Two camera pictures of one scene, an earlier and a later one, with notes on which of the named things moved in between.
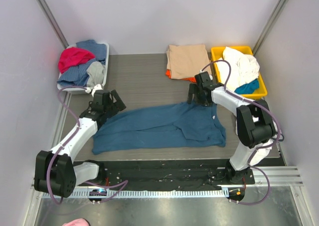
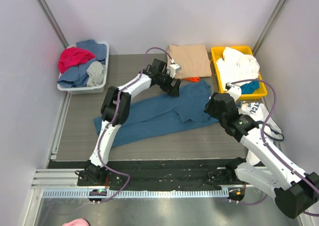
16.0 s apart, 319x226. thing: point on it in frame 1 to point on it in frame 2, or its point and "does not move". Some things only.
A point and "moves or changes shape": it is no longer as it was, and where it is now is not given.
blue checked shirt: [78, 75] does not move
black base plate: [158, 173] does not move
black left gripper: [112, 104] to [168, 82]
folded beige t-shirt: [185, 61] does not move
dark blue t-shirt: [168, 126] moves or changes shape
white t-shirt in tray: [243, 68] does not move
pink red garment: [70, 57] does not move
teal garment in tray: [249, 88] does not move
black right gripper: [193, 94] to [218, 106]
